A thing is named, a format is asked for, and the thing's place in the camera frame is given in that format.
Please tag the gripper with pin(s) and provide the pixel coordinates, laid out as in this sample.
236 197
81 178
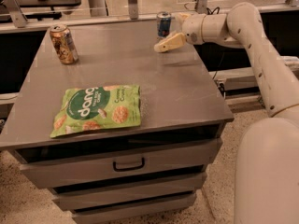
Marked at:
192 28

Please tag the blue silver redbull can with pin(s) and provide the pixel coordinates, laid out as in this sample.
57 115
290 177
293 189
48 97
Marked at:
163 23

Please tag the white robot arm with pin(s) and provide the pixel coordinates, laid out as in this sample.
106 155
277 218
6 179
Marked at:
267 162

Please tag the gold brown drink can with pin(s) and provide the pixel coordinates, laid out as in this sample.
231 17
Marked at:
63 43

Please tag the green snack chip bag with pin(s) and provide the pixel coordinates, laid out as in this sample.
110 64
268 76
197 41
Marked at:
98 108

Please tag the grey drawer cabinet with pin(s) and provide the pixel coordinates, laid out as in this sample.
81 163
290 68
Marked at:
123 132

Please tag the middle grey drawer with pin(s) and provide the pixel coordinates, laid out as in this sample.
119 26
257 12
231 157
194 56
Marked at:
130 191

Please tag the grey drawer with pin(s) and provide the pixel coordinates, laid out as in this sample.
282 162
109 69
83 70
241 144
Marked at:
130 191
124 210
85 169

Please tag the bottom grey drawer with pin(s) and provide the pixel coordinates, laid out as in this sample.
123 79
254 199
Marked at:
124 210

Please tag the top grey drawer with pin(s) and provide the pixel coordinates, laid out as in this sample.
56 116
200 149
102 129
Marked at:
85 169

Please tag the black drawer handle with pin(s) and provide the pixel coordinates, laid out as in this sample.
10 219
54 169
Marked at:
127 166

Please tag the grey metal rail frame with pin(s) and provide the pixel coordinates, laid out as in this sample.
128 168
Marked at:
17 19

